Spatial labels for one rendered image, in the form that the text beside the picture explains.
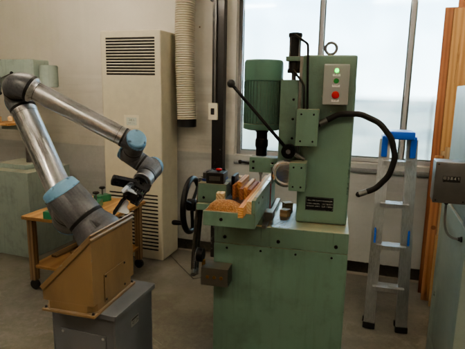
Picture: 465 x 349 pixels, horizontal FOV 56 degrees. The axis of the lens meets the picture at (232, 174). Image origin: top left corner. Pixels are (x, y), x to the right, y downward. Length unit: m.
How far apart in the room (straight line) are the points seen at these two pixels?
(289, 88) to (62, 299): 1.23
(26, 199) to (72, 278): 2.17
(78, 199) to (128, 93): 1.86
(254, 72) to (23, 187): 2.40
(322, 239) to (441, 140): 1.54
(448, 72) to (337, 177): 1.50
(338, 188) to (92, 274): 1.05
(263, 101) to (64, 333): 1.24
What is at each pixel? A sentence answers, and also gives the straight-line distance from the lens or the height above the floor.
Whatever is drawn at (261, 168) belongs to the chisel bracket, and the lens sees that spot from 2.03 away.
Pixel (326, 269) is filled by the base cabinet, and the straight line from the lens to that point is 1.93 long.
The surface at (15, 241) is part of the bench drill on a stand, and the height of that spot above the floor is 0.12.
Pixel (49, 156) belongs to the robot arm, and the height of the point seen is 1.07.
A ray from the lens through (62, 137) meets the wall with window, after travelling 4.31.
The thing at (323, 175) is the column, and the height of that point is 1.02.
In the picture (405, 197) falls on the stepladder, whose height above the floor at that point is 0.78.
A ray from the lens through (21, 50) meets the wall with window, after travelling 4.57.
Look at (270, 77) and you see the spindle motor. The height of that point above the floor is 1.43.
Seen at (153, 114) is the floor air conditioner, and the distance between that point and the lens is 3.44.
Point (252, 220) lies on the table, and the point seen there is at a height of 0.88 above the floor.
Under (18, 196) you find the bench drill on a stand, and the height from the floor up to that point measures 0.51.
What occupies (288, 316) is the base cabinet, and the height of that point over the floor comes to 0.40.
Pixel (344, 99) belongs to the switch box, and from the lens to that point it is 1.84.
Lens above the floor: 1.37
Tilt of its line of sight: 11 degrees down
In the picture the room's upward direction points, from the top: 1 degrees clockwise
